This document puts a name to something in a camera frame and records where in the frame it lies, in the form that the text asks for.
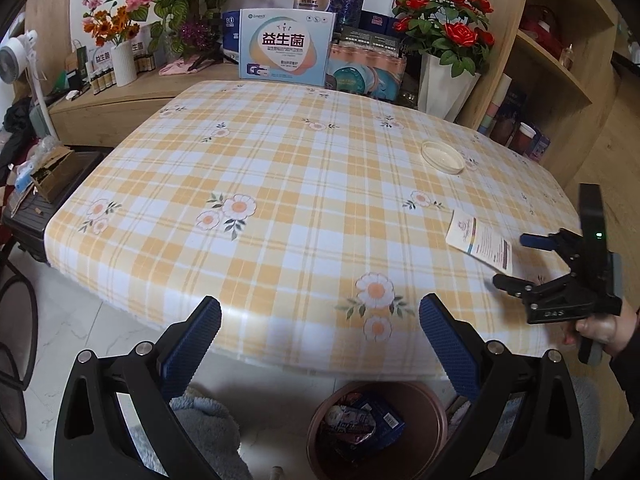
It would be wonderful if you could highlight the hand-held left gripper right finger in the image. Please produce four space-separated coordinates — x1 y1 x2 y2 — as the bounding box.
420 294 601 480

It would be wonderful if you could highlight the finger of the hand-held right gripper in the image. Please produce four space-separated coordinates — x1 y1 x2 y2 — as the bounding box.
492 272 573 311
519 229 583 261

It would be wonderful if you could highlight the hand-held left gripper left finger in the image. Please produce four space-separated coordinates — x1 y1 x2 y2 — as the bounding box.
52 296 223 480

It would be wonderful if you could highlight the white card packet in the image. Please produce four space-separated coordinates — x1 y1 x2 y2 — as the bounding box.
446 208 516 277

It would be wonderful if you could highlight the brown round waste bin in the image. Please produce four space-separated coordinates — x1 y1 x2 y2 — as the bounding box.
306 381 449 480

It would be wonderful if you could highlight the blue coffee bag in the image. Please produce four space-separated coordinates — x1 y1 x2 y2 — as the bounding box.
366 391 408 450

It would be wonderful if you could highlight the purple foil wrapper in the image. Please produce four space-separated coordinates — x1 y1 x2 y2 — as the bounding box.
325 394 381 442

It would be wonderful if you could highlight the clear plastic lid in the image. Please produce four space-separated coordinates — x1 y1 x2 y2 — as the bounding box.
421 140 465 176

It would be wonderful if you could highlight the person's right forearm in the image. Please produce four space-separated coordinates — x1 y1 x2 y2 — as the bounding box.
607 305 640 466

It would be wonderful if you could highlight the person's right hand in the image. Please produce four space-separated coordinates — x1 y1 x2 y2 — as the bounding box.
560 305 636 359

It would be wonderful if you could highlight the brown cup with white lid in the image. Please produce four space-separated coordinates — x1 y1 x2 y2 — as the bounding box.
515 121 537 157

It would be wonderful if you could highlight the person's right leg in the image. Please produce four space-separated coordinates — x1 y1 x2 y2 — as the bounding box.
567 375 602 446

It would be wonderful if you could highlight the stack of pastel cups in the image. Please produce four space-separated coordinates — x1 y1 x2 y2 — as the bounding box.
476 73 514 137

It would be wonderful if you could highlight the wooden shelf unit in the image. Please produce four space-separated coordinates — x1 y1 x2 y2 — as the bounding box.
469 0 640 193

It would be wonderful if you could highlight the white faceted flower pot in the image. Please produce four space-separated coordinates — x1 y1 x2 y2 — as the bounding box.
417 52 482 122

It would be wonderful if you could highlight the black crate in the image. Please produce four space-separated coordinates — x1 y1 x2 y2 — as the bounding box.
2 144 109 262

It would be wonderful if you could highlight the red basket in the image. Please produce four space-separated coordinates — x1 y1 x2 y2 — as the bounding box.
519 4 564 59

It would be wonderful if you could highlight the cardboard box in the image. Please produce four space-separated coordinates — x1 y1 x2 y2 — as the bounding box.
30 148 84 202

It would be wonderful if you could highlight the red rose bouquet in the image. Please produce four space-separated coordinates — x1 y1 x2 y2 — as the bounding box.
391 0 497 79

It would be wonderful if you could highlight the marbled storage box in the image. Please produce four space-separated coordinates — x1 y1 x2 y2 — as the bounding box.
325 42 407 102

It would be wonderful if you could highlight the wooden sideboard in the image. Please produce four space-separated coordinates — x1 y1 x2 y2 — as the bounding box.
46 61 242 149

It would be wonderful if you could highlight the row of black packets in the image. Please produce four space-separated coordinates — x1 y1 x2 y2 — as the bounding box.
330 29 402 52

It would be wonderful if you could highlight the small dark blue box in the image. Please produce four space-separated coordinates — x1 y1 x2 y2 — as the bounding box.
360 10 397 37

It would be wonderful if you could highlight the pink cloth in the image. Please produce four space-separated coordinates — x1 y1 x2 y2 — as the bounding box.
159 56 199 77

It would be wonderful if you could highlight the row of small bottles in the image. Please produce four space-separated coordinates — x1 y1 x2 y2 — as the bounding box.
86 66 117 94

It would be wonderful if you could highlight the pile of clothes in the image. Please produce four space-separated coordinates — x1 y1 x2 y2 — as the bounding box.
0 96 32 172

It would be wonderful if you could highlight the black mini tripod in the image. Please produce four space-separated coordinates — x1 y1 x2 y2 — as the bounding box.
191 41 224 72

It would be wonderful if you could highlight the white ribbed vase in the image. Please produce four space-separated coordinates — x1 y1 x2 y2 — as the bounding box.
111 42 139 87

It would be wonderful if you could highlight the dark blue patterned box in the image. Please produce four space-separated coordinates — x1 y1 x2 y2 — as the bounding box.
330 0 367 29

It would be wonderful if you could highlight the dark paper bag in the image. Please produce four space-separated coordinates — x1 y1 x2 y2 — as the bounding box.
69 39 92 87

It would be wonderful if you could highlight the white and blue carton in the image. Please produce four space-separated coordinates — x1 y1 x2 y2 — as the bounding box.
238 8 336 87

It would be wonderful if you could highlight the purple flower bunch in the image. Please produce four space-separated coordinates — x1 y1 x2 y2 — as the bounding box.
176 19 214 52

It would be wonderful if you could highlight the orange flower bunch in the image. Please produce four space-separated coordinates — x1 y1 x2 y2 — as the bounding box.
81 6 142 49

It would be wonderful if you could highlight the white desk fan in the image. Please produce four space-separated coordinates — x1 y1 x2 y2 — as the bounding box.
0 29 57 139

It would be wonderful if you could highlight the black chair frame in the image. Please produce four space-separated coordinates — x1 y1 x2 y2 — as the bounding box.
0 239 37 442

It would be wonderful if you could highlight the wooden wall shelf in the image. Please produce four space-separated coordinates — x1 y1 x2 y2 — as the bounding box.
24 0 87 97

